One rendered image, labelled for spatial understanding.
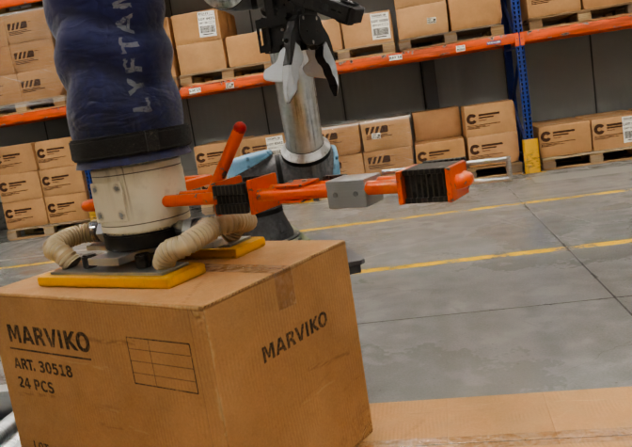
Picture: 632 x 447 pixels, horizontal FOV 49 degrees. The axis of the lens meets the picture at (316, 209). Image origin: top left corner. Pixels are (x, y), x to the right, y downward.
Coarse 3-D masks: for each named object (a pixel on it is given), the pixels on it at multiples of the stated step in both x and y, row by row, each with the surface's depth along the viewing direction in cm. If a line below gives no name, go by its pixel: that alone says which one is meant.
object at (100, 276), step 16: (144, 256) 124; (64, 272) 131; (80, 272) 129; (96, 272) 127; (112, 272) 125; (128, 272) 123; (144, 272) 121; (160, 272) 119; (176, 272) 120; (192, 272) 121; (144, 288) 120; (160, 288) 117
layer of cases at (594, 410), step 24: (384, 408) 150; (408, 408) 148; (432, 408) 147; (456, 408) 145; (480, 408) 144; (504, 408) 142; (528, 408) 140; (552, 408) 139; (576, 408) 138; (600, 408) 136; (624, 408) 135; (384, 432) 140; (408, 432) 138; (432, 432) 137; (456, 432) 136; (480, 432) 134; (504, 432) 133; (528, 432) 131; (552, 432) 130; (576, 432) 129; (600, 432) 128; (624, 432) 126
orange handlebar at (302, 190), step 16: (192, 176) 161; (208, 176) 157; (384, 176) 110; (464, 176) 100; (192, 192) 130; (208, 192) 124; (256, 192) 117; (272, 192) 116; (288, 192) 114; (304, 192) 112; (320, 192) 111; (368, 192) 107; (384, 192) 105
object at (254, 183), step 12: (228, 180) 124; (240, 180) 127; (252, 180) 117; (264, 180) 120; (216, 192) 119; (228, 192) 118; (240, 192) 117; (252, 192) 117; (216, 204) 120; (228, 204) 118; (240, 204) 117; (252, 204) 117; (264, 204) 120; (276, 204) 123
